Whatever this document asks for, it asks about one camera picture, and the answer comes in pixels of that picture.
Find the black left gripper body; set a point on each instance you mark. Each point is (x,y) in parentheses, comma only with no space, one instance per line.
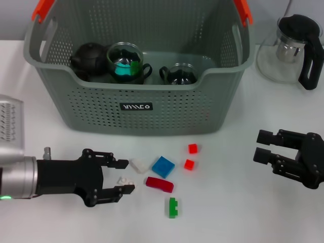
(65,177)

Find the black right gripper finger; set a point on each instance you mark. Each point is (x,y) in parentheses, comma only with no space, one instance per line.
(265,138)
(262,155)

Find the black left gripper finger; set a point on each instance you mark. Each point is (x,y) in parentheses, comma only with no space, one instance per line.
(116,193)
(119,164)

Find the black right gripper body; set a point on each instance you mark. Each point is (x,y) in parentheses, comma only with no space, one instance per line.
(312,162)

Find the white plate brick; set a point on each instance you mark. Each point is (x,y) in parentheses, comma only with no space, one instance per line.
(125,181)

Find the white oblong brick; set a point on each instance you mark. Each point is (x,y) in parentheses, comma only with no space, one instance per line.
(138,165)

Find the green notched brick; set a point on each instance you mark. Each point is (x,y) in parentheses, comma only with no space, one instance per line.
(173,208)

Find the cyan square brick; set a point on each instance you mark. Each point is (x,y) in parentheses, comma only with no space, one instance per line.
(121,69)

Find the green rectangular brick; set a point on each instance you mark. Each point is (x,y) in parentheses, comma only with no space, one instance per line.
(135,66)

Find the glass teacup with black base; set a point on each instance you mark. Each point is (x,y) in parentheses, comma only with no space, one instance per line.
(181,76)
(119,53)

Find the grey perforated storage bin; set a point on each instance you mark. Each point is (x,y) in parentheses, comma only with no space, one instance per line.
(164,114)

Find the silver gripper side knob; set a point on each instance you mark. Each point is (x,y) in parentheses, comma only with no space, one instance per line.
(46,152)

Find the dark red curved brick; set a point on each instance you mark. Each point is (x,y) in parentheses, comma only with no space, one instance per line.
(159,184)

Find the blue square brick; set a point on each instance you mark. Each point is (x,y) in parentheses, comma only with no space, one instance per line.
(163,167)

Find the small red cube brick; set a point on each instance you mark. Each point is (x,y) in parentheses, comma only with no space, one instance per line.
(192,148)
(189,164)

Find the black ceramic teapot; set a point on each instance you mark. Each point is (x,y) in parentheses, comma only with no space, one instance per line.
(88,57)

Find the glass pitcher with black lid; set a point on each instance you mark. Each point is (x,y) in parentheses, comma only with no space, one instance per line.
(298,27)

